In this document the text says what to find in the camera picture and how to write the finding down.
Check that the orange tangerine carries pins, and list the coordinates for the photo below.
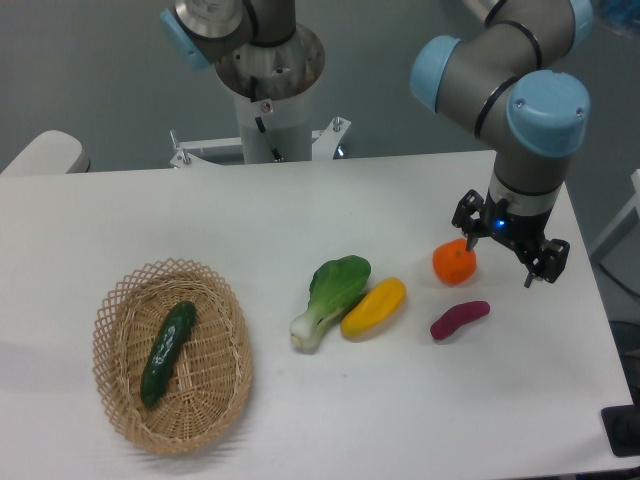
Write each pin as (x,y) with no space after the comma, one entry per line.
(453,263)

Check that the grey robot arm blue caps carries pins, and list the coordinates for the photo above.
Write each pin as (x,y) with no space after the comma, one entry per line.
(500,87)

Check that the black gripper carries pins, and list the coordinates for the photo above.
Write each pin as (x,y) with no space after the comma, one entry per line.
(545,260)

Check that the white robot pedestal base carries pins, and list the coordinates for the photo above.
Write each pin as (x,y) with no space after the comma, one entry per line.
(273,91)

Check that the woven wicker basket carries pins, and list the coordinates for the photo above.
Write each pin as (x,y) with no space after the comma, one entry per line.
(211,378)

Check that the green cucumber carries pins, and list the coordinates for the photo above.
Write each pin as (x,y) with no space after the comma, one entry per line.
(174,331)

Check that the yellow orange mango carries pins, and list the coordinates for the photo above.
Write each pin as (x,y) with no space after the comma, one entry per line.
(378,305)

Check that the white chair armrest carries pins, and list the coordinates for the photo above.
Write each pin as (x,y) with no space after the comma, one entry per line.
(51,153)

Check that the black device at table edge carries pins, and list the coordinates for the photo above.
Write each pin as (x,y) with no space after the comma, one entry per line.
(621,424)

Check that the purple sweet potato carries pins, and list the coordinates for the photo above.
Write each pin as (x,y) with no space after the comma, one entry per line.
(458,316)

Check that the green bok choy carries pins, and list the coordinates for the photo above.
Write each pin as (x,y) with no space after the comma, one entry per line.
(336,286)

